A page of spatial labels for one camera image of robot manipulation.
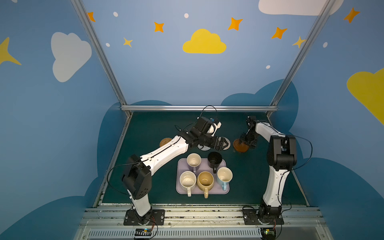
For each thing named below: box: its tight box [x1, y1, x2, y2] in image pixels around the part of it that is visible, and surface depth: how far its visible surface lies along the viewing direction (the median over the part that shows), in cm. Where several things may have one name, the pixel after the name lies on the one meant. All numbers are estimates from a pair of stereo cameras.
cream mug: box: [179, 171, 197, 197], surface depth 82 cm
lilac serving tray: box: [176, 158, 230, 194], surface depth 86 cm
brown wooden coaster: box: [233, 139, 249, 153], surface depth 103 cm
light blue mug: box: [216, 166, 233, 191], surface depth 82 cm
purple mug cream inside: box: [186, 153, 202, 173], surface depth 90 cm
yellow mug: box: [196, 171, 215, 199], surface depth 80 cm
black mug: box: [207, 151, 223, 174], surface depth 90 cm
